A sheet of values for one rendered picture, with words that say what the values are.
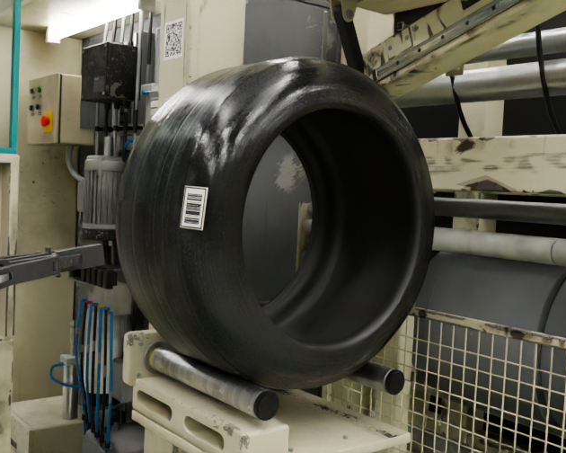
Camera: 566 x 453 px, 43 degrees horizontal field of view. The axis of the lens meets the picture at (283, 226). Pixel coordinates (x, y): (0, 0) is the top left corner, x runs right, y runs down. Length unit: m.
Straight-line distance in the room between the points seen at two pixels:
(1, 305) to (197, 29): 0.68
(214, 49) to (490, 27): 0.52
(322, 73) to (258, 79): 0.11
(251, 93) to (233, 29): 0.41
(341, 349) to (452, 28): 0.65
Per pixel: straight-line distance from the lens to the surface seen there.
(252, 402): 1.12
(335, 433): 1.32
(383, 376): 1.30
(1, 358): 1.58
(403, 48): 1.55
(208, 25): 1.46
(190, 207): 1.04
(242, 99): 1.09
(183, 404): 1.25
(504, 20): 1.41
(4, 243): 1.57
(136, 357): 1.38
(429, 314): 1.48
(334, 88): 1.17
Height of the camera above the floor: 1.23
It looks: 3 degrees down
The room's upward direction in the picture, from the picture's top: 3 degrees clockwise
